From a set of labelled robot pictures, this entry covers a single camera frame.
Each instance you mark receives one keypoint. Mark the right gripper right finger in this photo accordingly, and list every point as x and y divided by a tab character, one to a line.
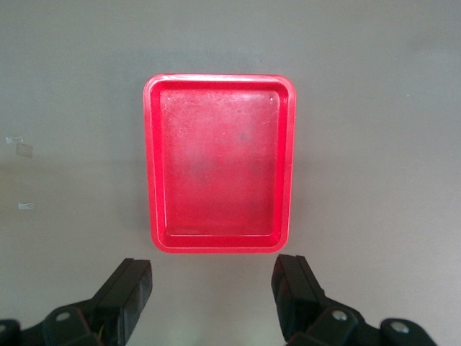
299	302

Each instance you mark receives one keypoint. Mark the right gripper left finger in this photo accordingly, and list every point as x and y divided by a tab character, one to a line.
122	306

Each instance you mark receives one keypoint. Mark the clear tape scrap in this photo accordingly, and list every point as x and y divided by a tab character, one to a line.
27	206
15	139

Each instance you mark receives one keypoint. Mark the red plastic tray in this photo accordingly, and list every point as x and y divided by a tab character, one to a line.
219	162

